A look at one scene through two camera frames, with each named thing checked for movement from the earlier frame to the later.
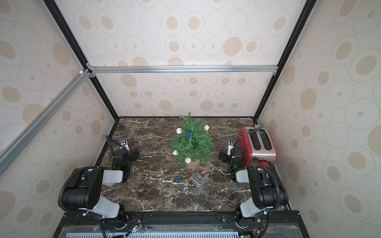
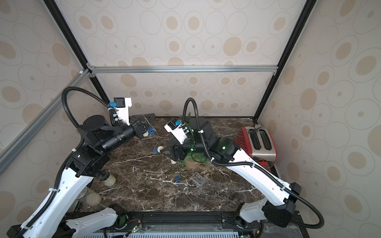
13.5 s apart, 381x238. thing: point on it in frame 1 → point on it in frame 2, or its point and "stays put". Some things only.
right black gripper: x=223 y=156 → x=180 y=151
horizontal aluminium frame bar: x=180 y=69 stays put
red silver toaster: x=258 y=146 stays put
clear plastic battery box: x=198 y=179 stays put
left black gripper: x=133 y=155 → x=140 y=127
